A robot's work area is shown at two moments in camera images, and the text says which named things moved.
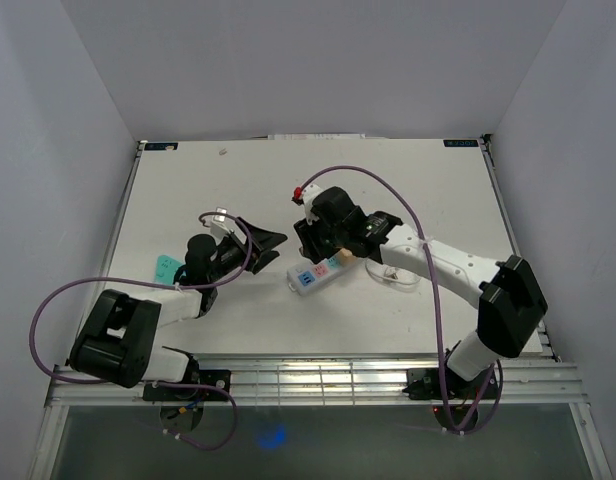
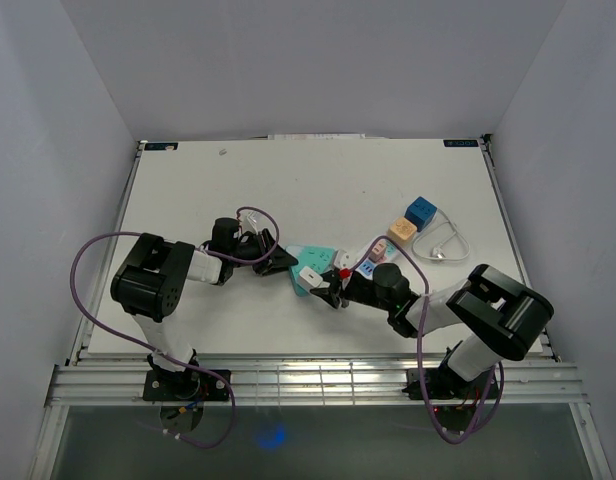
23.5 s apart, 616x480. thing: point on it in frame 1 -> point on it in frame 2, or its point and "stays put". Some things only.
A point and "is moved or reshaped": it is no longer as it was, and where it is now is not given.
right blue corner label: (461, 143) stays put
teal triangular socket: (165, 269) is moved or reshaped
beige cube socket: (346, 257) is moved or reshaped
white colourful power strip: (306, 277) is moved or reshaped
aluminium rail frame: (529, 381) stays put
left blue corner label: (161, 146) stays put
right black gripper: (307, 235) -> (328, 295)
